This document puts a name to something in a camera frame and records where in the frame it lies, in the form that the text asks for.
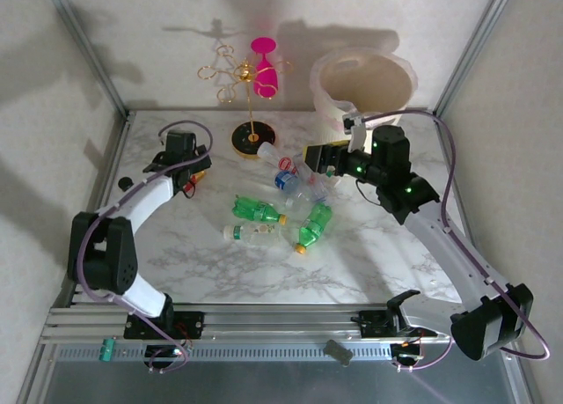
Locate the red yellow snack pack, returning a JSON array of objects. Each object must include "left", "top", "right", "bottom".
[{"left": 186, "top": 170, "right": 208, "bottom": 193}]

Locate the crushed clear plastic bottle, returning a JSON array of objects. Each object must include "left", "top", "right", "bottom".
[{"left": 292, "top": 151, "right": 331, "bottom": 202}]

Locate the clear bottle red label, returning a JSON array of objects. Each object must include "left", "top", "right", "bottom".
[{"left": 257, "top": 141, "right": 304, "bottom": 173}]

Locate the clear bottle blue label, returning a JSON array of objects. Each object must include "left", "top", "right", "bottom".
[{"left": 273, "top": 169, "right": 329, "bottom": 209}]

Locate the green bottle yellow cap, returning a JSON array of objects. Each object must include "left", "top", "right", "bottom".
[
  {"left": 231, "top": 195, "right": 289, "bottom": 225},
  {"left": 294, "top": 201, "right": 334, "bottom": 255}
]

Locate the clear bottle white green label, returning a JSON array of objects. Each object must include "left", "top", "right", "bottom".
[{"left": 223, "top": 222, "right": 289, "bottom": 248}]

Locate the white plastic bin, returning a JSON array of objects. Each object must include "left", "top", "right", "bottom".
[{"left": 309, "top": 46, "right": 418, "bottom": 152}]

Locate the pink wine glass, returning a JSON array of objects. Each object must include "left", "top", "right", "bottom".
[{"left": 250, "top": 36, "right": 281, "bottom": 100}]

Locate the small black clip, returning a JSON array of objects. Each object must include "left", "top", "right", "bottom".
[{"left": 323, "top": 339, "right": 355, "bottom": 366}]

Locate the steel base sheet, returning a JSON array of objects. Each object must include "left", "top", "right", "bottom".
[{"left": 41, "top": 342, "right": 536, "bottom": 404}]

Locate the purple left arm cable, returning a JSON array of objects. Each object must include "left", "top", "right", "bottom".
[{"left": 77, "top": 120, "right": 216, "bottom": 317}]

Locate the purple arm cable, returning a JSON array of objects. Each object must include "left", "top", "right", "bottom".
[
  {"left": 77, "top": 120, "right": 216, "bottom": 317},
  {"left": 362, "top": 107, "right": 551, "bottom": 362}
]

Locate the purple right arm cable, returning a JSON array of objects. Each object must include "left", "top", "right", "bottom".
[{"left": 362, "top": 107, "right": 551, "bottom": 362}]

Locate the aluminium table side rail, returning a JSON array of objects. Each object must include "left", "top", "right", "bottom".
[
  {"left": 72, "top": 111, "right": 135, "bottom": 306},
  {"left": 433, "top": 108, "right": 461, "bottom": 202}
]

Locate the gold wire glass rack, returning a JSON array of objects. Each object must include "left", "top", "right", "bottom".
[{"left": 196, "top": 45, "right": 295, "bottom": 161}]

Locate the aluminium frame post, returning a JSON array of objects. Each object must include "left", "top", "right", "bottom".
[
  {"left": 432, "top": 0, "right": 520, "bottom": 120},
  {"left": 41, "top": 0, "right": 131, "bottom": 117}
]

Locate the aluminium mounting rail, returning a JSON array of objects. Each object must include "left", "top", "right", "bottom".
[{"left": 39, "top": 305, "right": 454, "bottom": 347}]

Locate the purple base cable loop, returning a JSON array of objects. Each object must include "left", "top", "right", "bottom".
[
  {"left": 391, "top": 333, "right": 455, "bottom": 372},
  {"left": 146, "top": 333, "right": 195, "bottom": 374}
]

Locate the perforated cable tray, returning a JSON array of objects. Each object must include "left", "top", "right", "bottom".
[{"left": 56, "top": 342, "right": 397, "bottom": 364}]

